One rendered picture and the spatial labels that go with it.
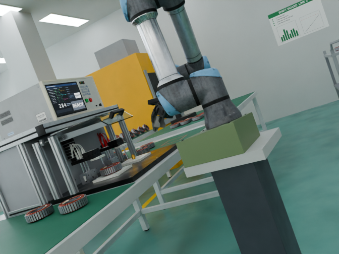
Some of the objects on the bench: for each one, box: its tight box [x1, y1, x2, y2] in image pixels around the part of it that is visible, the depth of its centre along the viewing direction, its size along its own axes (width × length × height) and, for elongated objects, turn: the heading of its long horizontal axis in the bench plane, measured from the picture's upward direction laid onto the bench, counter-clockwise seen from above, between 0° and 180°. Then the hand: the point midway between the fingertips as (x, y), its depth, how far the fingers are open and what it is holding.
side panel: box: [0, 144, 50, 219], centre depth 162 cm, size 28×3×32 cm, turn 148°
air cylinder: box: [104, 156, 120, 166], centre depth 193 cm, size 5×8×6 cm
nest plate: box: [121, 152, 151, 167], centre depth 188 cm, size 15×15×1 cm
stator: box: [99, 162, 123, 176], centre depth 165 cm, size 11×11×4 cm
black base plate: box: [50, 143, 177, 205], centre depth 177 cm, size 47×64×2 cm
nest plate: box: [92, 164, 132, 183], centre depth 166 cm, size 15×15×1 cm
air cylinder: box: [79, 169, 98, 185], centre depth 171 cm, size 5×8×6 cm
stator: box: [58, 194, 88, 214], centre depth 129 cm, size 11×11×4 cm
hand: (154, 128), depth 177 cm, fingers closed
